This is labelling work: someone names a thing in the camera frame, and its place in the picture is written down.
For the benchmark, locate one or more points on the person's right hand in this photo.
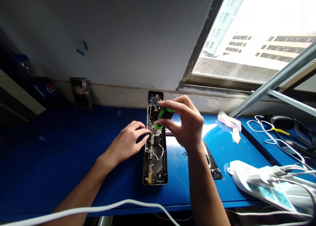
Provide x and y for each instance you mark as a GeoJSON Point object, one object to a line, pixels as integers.
{"type": "Point", "coordinates": [190, 127]}

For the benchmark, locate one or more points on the person's left hand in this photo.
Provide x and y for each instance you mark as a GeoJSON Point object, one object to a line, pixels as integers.
{"type": "Point", "coordinates": [126, 144]}

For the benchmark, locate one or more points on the green and black screwdriver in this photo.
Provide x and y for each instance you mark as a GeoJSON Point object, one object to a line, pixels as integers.
{"type": "Point", "coordinates": [164, 113]}

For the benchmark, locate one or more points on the electronic door lock housing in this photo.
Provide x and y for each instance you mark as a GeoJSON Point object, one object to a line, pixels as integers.
{"type": "Point", "coordinates": [155, 161]}

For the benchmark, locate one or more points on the small loose screws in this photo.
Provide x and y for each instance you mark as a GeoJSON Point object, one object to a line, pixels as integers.
{"type": "Point", "coordinates": [184, 153]}

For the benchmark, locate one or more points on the clear plastic bag pink contents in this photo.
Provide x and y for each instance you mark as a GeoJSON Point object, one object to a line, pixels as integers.
{"type": "Point", "coordinates": [229, 123]}

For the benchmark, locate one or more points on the black metal cover plate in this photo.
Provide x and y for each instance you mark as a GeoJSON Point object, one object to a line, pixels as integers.
{"type": "Point", "coordinates": [213, 165]}

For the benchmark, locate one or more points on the white charger plug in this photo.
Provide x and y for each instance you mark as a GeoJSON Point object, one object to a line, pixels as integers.
{"type": "Point", "coordinates": [265, 175]}

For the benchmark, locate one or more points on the black headset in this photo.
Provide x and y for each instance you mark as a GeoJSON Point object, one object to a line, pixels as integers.
{"type": "Point", "coordinates": [284, 122]}

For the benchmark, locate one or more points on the aluminium profile bar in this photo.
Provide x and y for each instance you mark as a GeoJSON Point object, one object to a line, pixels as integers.
{"type": "Point", "coordinates": [276, 83]}

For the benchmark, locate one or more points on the white power strip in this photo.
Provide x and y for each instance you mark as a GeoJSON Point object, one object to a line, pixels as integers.
{"type": "Point", "coordinates": [266, 191]}

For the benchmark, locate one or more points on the dark blue soda bottle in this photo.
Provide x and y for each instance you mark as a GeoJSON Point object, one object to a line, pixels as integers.
{"type": "Point", "coordinates": [42, 85]}

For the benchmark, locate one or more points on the blue tape strips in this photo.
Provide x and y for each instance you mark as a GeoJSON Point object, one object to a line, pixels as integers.
{"type": "Point", "coordinates": [82, 48]}

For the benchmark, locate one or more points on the beige cabinet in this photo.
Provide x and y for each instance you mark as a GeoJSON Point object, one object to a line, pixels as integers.
{"type": "Point", "coordinates": [17, 97]}

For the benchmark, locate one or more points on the window with metal frame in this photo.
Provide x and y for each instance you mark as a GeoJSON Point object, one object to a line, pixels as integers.
{"type": "Point", "coordinates": [247, 38]}

